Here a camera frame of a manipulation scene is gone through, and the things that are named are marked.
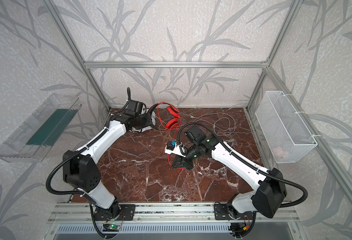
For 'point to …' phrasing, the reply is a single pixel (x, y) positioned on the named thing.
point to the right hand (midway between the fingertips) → (174, 160)
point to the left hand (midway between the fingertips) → (154, 116)
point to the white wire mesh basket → (286, 134)
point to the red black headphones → (173, 113)
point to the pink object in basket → (279, 151)
